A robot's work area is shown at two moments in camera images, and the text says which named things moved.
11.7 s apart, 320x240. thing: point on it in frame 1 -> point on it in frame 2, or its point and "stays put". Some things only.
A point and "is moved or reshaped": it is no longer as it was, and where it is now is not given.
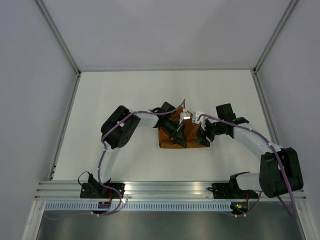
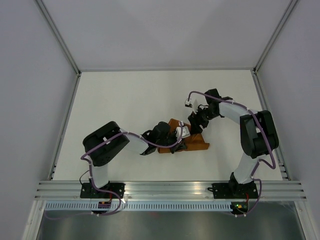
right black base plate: x=231 y=191 stays put
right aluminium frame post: x=290 y=7 stays put
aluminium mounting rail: x=55 y=190 stays put
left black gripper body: x=170 y=127 -> x=172 y=139
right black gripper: x=211 y=137 -> x=194 y=118
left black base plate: x=97 y=190 stays put
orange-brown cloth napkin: x=166 y=141 is moved or reshaped
